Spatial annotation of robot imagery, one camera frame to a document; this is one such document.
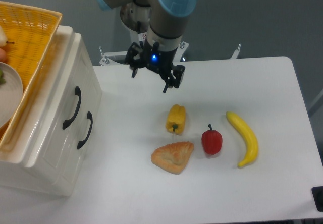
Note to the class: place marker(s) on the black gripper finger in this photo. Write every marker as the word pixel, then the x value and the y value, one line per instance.
pixel 134 58
pixel 172 75

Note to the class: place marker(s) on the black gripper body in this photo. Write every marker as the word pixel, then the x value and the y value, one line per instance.
pixel 160 62

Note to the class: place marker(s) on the black top drawer handle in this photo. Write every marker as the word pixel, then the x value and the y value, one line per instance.
pixel 75 108

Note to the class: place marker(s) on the black drawer handle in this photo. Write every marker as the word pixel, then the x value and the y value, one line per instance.
pixel 75 108
pixel 87 131

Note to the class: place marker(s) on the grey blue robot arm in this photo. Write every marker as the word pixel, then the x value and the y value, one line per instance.
pixel 164 23

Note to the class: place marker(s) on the white drawer cabinet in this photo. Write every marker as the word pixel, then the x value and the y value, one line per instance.
pixel 14 170

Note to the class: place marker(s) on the yellow bell pepper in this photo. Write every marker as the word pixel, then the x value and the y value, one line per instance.
pixel 176 119

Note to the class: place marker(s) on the red bell pepper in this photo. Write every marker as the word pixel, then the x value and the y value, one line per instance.
pixel 211 141

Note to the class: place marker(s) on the brown pastry bread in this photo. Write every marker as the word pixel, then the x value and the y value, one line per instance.
pixel 173 157

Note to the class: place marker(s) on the yellow banana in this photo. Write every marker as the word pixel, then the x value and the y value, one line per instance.
pixel 248 135

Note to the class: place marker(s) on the yellow woven basket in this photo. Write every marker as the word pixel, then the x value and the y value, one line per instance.
pixel 30 31

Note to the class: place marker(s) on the grey plate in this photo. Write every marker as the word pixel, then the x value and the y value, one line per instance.
pixel 11 93

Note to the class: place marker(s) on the pink peach in basket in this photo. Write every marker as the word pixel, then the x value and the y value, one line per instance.
pixel 3 55

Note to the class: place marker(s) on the white pear in basket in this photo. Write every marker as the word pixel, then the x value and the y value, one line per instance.
pixel 3 38

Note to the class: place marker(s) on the green grapes on plate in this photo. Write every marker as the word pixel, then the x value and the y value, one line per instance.
pixel 2 79

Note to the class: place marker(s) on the black device at table corner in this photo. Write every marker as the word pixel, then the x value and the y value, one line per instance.
pixel 317 193

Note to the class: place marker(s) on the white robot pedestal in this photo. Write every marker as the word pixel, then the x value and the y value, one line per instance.
pixel 135 19

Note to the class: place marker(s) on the black bottom drawer handle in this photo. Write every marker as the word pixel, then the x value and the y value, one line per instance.
pixel 87 131

